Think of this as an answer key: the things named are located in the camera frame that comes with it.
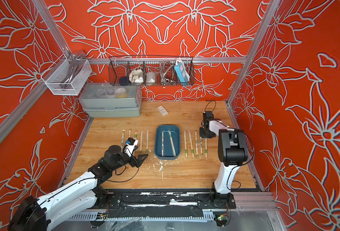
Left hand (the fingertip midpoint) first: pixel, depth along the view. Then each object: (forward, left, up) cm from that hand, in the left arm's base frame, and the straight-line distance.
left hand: (142, 150), depth 80 cm
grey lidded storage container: (+37, +36, +2) cm, 51 cm away
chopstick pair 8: (+11, +18, -11) cm, 23 cm away
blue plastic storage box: (+12, -13, -11) cm, 21 cm away
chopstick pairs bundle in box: (+12, -10, -10) cm, 19 cm away
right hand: (+20, -38, -10) cm, 44 cm away
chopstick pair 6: (+16, +1, -10) cm, 19 cm away
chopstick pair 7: (+18, +15, -11) cm, 25 cm away
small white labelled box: (+40, -7, -10) cm, 42 cm away
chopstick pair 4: (+10, -36, -10) cm, 39 cm away
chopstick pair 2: (+13, -29, -10) cm, 33 cm away
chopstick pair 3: (+12, -33, -11) cm, 37 cm away
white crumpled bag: (+42, +10, +21) cm, 48 cm away
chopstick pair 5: (+11, -39, -11) cm, 42 cm away
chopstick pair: (+8, -26, -11) cm, 29 cm away
